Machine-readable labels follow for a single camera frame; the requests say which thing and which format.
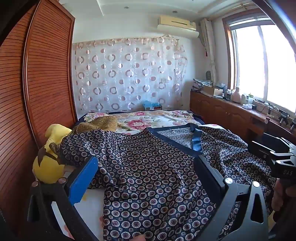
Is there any blue packet box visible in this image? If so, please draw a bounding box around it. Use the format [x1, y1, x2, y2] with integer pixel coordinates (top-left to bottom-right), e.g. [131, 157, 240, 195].
[143, 101, 162, 112]

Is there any wooden framed window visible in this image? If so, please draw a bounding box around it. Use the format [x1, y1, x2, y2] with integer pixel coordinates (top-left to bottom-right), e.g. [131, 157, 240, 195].
[222, 9, 296, 121]

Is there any navy circle patterned garment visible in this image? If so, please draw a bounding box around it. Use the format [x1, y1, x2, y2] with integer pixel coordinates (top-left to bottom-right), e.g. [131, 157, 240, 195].
[57, 123, 278, 241]

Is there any yellow plush toy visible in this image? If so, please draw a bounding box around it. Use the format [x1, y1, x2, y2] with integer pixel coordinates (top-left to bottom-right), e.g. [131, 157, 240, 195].
[32, 124, 72, 184]

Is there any wooden louvered wardrobe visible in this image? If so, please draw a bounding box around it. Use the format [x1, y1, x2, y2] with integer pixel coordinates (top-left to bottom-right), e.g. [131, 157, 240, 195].
[0, 0, 78, 232]

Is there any beige wall air conditioner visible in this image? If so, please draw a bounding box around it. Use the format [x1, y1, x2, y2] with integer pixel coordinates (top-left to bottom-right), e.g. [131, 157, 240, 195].
[157, 15, 200, 39]

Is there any floral beige blanket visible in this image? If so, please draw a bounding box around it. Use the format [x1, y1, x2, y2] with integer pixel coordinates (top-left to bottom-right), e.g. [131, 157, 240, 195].
[83, 110, 205, 135]

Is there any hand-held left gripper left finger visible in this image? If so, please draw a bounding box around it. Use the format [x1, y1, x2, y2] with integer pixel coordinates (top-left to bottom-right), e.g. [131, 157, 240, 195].
[26, 155, 100, 241]

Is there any circle patterned sheer curtain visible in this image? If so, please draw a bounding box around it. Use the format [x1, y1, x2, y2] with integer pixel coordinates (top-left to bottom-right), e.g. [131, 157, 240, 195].
[72, 35, 188, 114]

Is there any long wooden cabinet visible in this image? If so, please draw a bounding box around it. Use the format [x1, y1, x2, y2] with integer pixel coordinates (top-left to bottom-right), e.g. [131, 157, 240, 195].
[190, 90, 296, 149]

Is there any person's right hand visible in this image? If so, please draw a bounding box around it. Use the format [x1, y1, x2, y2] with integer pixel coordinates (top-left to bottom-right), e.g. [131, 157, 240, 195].
[272, 179, 287, 211]

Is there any cardboard box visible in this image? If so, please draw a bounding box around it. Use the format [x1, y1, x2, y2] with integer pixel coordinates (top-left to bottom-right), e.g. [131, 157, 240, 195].
[203, 85, 223, 97]

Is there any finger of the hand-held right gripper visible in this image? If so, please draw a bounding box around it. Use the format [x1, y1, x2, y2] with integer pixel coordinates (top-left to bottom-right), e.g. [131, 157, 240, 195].
[261, 134, 296, 155]

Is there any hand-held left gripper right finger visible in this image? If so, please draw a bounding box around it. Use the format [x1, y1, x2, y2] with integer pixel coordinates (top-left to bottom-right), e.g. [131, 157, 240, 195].
[185, 155, 269, 241]

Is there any pale pink jug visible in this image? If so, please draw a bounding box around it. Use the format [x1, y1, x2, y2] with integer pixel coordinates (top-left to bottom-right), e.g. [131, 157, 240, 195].
[231, 87, 241, 102]

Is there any golden brown cloth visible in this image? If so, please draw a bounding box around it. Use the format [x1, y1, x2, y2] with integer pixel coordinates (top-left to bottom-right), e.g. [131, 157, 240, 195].
[72, 116, 119, 135]

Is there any white tied window curtain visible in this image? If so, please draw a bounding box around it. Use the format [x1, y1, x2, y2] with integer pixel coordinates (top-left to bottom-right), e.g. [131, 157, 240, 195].
[200, 19, 216, 86]

